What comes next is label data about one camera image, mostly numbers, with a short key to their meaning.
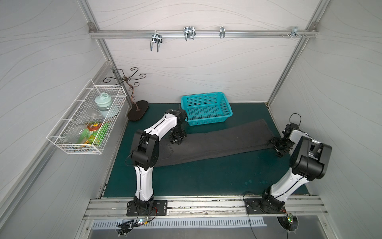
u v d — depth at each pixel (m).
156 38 0.78
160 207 0.73
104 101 0.65
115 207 0.75
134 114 1.12
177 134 0.78
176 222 0.70
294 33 0.76
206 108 1.18
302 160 0.50
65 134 0.58
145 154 0.52
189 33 0.77
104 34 0.79
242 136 1.01
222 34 0.78
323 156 0.49
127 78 0.92
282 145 0.80
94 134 0.63
